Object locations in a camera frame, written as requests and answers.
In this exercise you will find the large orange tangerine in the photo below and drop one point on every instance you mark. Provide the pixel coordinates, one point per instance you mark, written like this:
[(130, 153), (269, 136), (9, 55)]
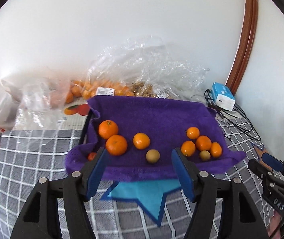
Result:
[(141, 141)]

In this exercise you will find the orange tangerine with stem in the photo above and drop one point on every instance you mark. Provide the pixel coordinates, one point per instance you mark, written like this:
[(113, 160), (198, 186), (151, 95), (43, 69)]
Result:
[(107, 129)]

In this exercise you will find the purple towel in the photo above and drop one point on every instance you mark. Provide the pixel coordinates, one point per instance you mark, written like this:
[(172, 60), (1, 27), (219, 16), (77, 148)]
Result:
[(165, 122)]

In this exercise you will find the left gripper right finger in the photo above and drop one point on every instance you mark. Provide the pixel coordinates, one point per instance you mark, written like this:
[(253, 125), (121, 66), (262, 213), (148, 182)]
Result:
[(240, 217)]

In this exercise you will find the orange mandarin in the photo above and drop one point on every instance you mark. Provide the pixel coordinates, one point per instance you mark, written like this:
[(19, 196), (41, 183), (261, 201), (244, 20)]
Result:
[(203, 143)]

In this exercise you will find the brownish yellow longan fruit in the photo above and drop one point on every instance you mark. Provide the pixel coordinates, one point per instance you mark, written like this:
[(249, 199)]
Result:
[(152, 156)]

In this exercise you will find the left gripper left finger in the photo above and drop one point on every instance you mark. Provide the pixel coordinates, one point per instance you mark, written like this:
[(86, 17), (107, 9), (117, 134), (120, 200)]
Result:
[(39, 216)]

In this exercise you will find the black tray under towel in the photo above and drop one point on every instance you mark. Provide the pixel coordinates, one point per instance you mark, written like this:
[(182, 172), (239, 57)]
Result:
[(85, 126)]

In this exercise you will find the grey checked bed sheet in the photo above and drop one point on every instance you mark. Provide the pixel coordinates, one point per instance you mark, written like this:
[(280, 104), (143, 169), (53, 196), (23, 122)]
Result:
[(26, 156)]

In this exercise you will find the fruit printed carton box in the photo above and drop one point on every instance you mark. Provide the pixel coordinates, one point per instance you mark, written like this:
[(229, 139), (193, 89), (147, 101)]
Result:
[(73, 115)]

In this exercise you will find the clear plastic bag of fruit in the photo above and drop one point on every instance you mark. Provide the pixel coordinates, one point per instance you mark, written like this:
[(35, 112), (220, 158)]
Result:
[(143, 67)]

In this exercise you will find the small orange fruit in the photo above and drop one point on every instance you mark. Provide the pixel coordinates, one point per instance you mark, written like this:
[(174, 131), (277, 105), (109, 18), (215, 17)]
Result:
[(188, 148)]

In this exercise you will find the clear plastic bag left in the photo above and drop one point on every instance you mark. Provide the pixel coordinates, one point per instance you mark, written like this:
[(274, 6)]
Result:
[(41, 104)]

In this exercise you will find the person's right hand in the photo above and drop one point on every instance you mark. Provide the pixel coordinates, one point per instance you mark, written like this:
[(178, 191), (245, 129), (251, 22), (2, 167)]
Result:
[(275, 222)]

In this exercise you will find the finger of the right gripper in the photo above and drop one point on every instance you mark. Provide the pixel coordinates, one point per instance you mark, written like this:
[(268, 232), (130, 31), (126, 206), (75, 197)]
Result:
[(274, 163), (268, 181)]

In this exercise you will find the white paper bag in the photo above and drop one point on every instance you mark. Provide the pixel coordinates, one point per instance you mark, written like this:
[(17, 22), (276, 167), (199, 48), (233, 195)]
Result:
[(10, 97)]

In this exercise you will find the small orange kumquat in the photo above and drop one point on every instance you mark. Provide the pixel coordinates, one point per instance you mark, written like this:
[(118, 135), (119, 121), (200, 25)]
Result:
[(193, 133)]

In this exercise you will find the small red hawthorn fruit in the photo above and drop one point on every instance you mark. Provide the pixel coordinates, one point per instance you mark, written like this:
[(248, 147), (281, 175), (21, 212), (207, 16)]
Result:
[(91, 156)]

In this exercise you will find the brown wooden door frame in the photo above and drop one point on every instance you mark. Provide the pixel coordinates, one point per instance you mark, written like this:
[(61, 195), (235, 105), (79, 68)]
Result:
[(246, 41)]

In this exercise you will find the white blue charger box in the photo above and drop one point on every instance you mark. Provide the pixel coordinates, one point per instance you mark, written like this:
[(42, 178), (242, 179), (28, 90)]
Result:
[(222, 96)]

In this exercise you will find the small olive longan fruit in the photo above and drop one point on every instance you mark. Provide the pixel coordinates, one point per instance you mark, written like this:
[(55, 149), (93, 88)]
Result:
[(205, 155)]

